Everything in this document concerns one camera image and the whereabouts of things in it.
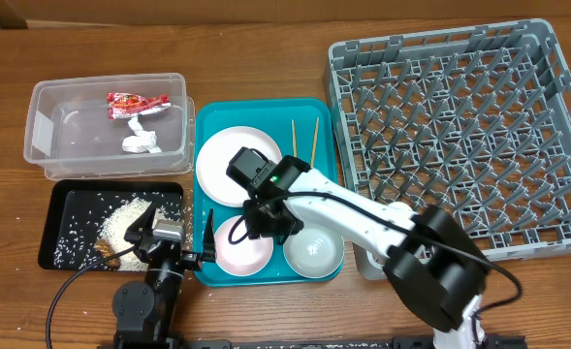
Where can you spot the white paper cup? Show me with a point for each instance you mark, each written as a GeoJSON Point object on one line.
{"type": "Point", "coordinates": [370, 260]}

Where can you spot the right wooden chopstick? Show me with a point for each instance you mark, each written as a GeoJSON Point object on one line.
{"type": "Point", "coordinates": [315, 141]}

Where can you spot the black food waste tray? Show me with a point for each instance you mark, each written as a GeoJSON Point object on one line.
{"type": "Point", "coordinates": [64, 187]}

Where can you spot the pile of rice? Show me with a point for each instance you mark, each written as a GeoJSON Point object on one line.
{"type": "Point", "coordinates": [90, 215]}

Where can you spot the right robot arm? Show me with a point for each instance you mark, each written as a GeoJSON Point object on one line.
{"type": "Point", "coordinates": [437, 271]}

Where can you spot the brown food piece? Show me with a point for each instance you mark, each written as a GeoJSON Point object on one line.
{"type": "Point", "coordinates": [105, 249]}

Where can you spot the small pink bowl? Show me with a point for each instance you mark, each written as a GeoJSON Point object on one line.
{"type": "Point", "coordinates": [245, 258]}

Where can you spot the large pink plate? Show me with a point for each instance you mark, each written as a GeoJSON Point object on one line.
{"type": "Point", "coordinates": [218, 151]}

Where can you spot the clear plastic bin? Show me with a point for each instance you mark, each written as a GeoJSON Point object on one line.
{"type": "Point", "coordinates": [69, 133]}

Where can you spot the red snack wrapper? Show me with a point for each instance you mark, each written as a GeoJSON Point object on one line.
{"type": "Point", "coordinates": [128, 105]}

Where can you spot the teal plastic tray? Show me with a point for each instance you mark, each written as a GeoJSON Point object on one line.
{"type": "Point", "coordinates": [290, 123]}

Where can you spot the grey dishwasher rack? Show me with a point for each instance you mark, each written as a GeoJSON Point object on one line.
{"type": "Point", "coordinates": [476, 120]}

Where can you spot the white napkin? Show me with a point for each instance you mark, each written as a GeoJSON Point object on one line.
{"type": "Point", "coordinates": [142, 141]}

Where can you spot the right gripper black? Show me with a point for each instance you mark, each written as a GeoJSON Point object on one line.
{"type": "Point", "coordinates": [259, 220]}

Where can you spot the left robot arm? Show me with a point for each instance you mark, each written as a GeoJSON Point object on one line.
{"type": "Point", "coordinates": [144, 310]}

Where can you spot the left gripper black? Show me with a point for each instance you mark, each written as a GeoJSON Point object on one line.
{"type": "Point", "coordinates": [194, 260]}

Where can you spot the grey-white bowl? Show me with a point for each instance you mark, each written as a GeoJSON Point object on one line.
{"type": "Point", "coordinates": [314, 252]}

